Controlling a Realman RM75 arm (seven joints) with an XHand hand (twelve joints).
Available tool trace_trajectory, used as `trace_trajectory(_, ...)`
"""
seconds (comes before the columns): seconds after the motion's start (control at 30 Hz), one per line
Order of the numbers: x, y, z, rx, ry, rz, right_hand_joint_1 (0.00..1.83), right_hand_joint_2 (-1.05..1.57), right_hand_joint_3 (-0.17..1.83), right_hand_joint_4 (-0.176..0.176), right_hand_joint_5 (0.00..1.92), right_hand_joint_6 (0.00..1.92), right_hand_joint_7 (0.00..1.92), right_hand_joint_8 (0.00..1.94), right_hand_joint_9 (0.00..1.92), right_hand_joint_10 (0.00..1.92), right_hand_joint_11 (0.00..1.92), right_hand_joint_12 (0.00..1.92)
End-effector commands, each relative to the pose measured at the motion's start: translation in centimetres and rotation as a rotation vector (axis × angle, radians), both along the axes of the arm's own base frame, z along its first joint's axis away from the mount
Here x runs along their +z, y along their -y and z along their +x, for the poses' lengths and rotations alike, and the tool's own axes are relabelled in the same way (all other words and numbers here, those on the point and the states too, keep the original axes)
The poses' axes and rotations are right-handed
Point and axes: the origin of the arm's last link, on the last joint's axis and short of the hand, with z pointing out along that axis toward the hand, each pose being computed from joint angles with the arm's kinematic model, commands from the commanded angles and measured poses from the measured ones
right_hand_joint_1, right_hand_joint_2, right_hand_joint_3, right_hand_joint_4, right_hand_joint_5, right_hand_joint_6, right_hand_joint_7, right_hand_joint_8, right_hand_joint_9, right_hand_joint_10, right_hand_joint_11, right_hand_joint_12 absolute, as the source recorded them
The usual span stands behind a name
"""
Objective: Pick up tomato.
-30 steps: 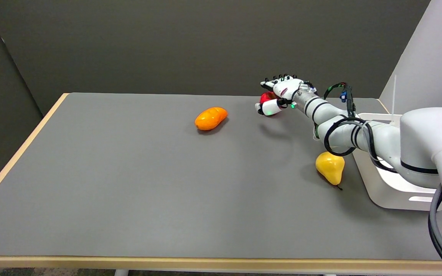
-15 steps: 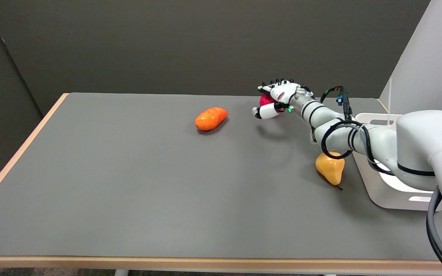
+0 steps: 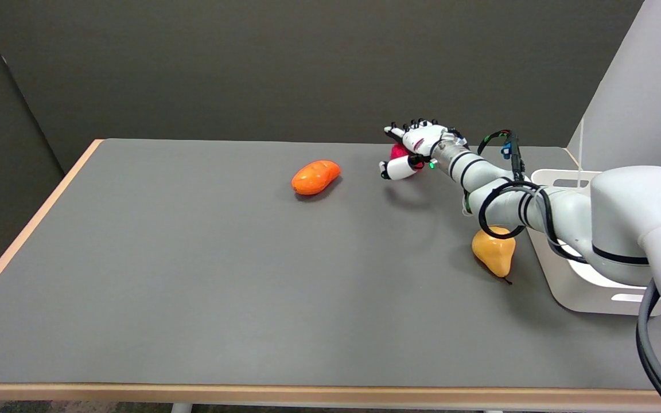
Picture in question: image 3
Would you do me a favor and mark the orange mango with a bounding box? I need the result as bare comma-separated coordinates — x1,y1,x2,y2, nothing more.
291,160,341,196

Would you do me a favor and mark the yellow pear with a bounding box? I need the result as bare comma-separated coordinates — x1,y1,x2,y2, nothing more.
472,227,516,286

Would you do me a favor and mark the white plastic bin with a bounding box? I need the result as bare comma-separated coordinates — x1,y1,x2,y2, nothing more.
528,169,661,316

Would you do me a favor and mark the black green braided cable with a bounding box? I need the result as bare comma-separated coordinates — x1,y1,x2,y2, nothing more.
477,130,590,265

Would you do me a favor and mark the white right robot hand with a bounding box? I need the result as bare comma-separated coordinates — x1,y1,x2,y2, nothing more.
379,119,458,181

